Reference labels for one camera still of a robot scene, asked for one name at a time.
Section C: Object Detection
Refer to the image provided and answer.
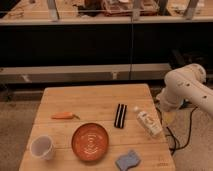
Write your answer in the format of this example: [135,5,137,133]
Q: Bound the orange ceramic bowl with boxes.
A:
[71,123,109,162]

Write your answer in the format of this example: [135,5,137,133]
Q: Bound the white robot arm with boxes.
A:
[157,63,213,118]

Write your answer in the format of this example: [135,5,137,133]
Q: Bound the black white striped block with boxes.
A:
[114,104,127,129]

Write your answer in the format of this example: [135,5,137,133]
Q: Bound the orange carrot toy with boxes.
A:
[51,112,80,119]

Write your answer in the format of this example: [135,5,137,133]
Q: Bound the blue sponge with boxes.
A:
[115,150,141,171]

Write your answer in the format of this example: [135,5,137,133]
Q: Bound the white plastic cup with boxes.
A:
[30,135,55,160]

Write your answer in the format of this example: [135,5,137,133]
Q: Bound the black floor cable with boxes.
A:
[156,105,198,155]

